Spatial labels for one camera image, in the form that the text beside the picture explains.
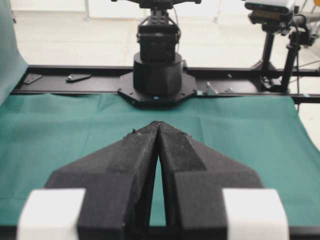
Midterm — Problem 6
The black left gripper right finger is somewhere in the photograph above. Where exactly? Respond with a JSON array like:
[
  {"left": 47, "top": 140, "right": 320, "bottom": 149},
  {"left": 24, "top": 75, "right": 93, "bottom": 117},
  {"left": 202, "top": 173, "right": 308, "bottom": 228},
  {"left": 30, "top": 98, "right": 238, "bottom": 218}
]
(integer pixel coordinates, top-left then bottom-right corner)
[{"left": 158, "top": 122, "right": 264, "bottom": 240}]

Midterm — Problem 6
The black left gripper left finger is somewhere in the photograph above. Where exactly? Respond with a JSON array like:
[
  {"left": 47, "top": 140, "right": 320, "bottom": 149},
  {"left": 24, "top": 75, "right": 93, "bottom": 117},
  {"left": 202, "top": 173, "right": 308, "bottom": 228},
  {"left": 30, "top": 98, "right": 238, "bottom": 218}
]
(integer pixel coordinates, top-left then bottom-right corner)
[{"left": 45, "top": 121, "right": 160, "bottom": 240}]

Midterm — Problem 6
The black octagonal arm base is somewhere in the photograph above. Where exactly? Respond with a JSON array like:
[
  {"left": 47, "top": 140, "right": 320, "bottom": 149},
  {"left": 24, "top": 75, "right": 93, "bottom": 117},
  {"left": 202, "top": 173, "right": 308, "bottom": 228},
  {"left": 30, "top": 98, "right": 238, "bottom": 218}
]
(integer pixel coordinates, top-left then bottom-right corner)
[{"left": 117, "top": 72, "right": 198, "bottom": 107}]

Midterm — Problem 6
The green table cloth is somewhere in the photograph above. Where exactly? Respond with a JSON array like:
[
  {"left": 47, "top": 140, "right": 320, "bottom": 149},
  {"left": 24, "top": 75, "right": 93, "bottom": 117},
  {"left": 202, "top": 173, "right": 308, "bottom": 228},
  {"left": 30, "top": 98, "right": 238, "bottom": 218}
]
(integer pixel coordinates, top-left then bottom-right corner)
[{"left": 0, "top": 94, "right": 320, "bottom": 226}]

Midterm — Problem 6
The black metal frame rail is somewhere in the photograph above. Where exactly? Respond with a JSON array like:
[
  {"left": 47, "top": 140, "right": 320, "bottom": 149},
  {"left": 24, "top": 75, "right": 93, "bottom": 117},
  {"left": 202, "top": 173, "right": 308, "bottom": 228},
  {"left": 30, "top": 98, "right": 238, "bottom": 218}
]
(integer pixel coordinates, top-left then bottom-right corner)
[{"left": 11, "top": 65, "right": 320, "bottom": 105}]

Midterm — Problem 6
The camera on black stand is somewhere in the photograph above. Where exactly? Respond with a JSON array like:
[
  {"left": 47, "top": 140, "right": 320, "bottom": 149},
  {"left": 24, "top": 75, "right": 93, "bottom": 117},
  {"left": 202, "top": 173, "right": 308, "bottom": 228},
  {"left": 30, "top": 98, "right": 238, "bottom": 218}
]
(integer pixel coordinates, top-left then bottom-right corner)
[{"left": 244, "top": 0, "right": 320, "bottom": 93}]

